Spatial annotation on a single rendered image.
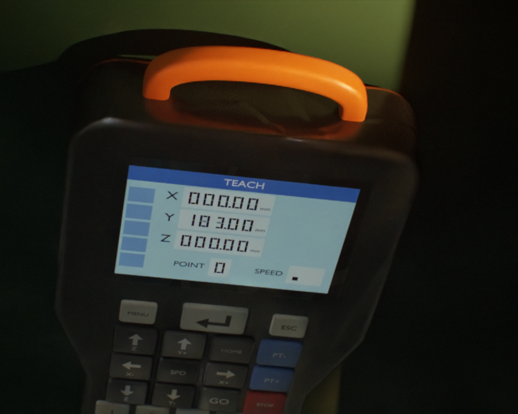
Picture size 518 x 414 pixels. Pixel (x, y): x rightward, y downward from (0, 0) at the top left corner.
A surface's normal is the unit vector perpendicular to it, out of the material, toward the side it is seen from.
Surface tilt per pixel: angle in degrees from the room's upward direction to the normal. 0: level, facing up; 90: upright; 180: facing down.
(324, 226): 0
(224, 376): 0
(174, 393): 0
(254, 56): 90
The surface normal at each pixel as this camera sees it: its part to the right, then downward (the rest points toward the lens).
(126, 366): 0.00, 0.76
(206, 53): -0.01, -0.65
